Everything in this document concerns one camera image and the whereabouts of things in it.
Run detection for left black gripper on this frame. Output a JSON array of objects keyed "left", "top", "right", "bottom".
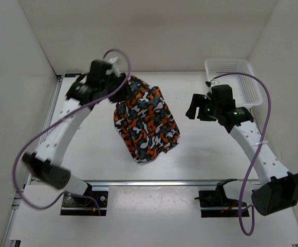
[{"left": 99, "top": 72, "right": 136, "bottom": 103}]

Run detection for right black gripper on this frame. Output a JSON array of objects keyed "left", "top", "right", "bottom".
[{"left": 185, "top": 94, "right": 220, "bottom": 121}]

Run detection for orange camouflage shorts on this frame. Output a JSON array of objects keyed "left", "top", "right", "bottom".
[{"left": 114, "top": 76, "right": 180, "bottom": 163}]

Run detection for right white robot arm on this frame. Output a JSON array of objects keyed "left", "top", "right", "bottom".
[{"left": 185, "top": 85, "right": 298, "bottom": 216}]

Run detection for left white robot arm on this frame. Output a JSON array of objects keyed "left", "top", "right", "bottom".
[{"left": 22, "top": 57, "right": 132, "bottom": 206}]

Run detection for white plastic basket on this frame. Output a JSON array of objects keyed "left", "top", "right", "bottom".
[{"left": 204, "top": 58, "right": 263, "bottom": 109}]

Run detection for small dark label sticker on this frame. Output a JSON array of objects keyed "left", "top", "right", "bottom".
[{"left": 64, "top": 73, "right": 81, "bottom": 78}]

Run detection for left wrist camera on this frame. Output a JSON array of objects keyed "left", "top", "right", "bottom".
[{"left": 108, "top": 57, "right": 121, "bottom": 77}]

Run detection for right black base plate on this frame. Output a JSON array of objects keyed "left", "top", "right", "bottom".
[{"left": 194, "top": 179, "right": 249, "bottom": 218}]

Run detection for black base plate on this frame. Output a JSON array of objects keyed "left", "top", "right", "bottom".
[
  {"left": 194, "top": 179, "right": 249, "bottom": 218},
  {"left": 60, "top": 187, "right": 109, "bottom": 216}
]

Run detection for aluminium front rail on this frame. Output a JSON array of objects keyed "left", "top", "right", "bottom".
[{"left": 87, "top": 180, "right": 263, "bottom": 187}]

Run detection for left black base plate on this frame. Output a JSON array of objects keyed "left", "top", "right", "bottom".
[{"left": 60, "top": 187, "right": 109, "bottom": 216}]

